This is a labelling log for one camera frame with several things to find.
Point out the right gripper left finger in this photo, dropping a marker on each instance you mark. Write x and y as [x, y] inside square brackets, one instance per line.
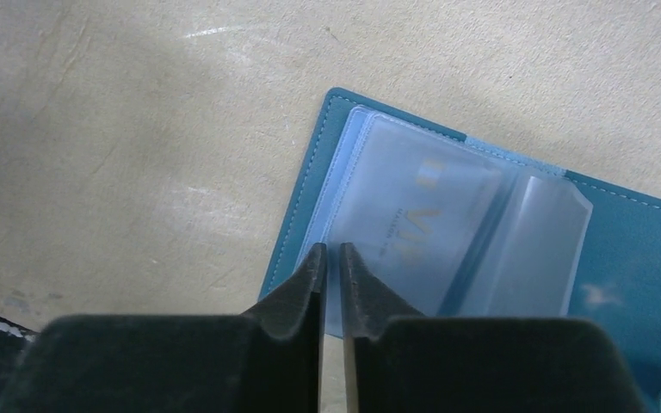
[265, 359]

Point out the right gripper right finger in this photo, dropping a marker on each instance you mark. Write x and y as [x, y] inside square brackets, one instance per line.
[398, 360]

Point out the blue card holder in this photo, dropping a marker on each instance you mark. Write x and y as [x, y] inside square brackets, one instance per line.
[618, 283]

